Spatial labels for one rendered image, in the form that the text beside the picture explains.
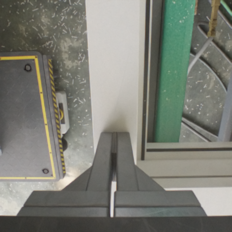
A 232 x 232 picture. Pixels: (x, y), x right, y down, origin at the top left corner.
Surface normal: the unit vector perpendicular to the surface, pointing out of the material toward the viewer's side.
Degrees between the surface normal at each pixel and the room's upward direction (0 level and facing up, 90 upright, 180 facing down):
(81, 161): 0
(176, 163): 90
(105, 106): 0
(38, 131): 0
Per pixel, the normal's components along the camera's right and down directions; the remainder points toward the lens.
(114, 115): -0.01, 0.29
